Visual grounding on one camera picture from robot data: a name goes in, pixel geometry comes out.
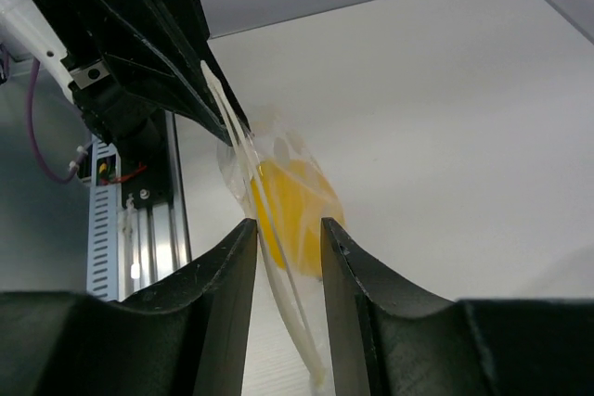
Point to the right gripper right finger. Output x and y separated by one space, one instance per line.
389 336

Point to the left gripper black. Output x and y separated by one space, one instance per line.
120 90

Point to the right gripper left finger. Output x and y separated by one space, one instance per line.
183 335

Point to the clear zip top bag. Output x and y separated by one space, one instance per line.
299 298

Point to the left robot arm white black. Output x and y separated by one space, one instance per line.
121 62

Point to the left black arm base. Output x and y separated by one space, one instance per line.
144 173

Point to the aluminium mounting rail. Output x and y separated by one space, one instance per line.
153 242

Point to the slotted grey cable duct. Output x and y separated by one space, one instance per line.
102 270

